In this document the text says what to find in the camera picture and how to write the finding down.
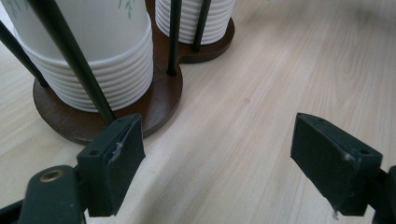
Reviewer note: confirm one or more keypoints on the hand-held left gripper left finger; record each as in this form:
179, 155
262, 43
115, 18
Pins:
112, 168

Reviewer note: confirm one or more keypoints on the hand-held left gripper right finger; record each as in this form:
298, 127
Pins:
330, 165

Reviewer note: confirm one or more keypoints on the stack of white paper cups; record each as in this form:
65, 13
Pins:
99, 37
188, 18

